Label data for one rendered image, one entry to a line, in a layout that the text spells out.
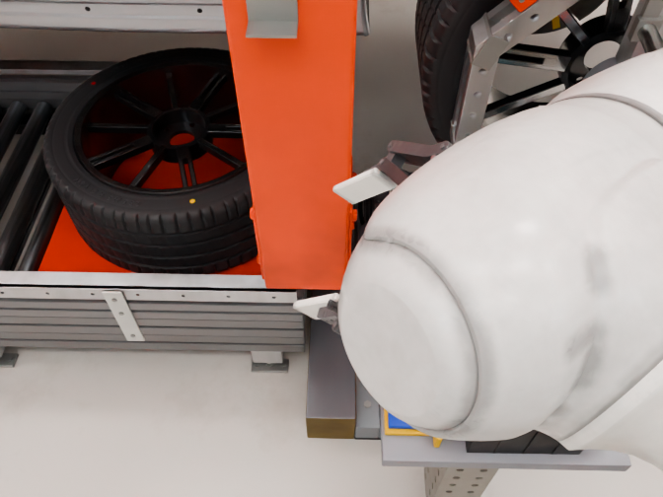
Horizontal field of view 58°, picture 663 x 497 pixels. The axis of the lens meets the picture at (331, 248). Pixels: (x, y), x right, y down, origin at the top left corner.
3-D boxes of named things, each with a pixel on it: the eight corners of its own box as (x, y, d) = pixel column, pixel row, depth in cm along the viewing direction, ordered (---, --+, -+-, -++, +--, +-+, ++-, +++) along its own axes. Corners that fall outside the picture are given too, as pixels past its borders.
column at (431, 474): (464, 469, 148) (502, 397, 115) (469, 513, 141) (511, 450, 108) (423, 468, 148) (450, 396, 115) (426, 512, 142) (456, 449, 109)
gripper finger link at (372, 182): (373, 173, 58) (375, 166, 59) (331, 190, 64) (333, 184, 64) (396, 188, 60) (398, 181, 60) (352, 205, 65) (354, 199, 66)
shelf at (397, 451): (601, 383, 117) (607, 375, 114) (626, 471, 106) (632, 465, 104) (379, 378, 117) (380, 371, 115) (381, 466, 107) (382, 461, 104)
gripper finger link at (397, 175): (411, 204, 49) (422, 190, 49) (370, 161, 59) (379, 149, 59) (444, 227, 51) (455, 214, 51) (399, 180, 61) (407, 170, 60)
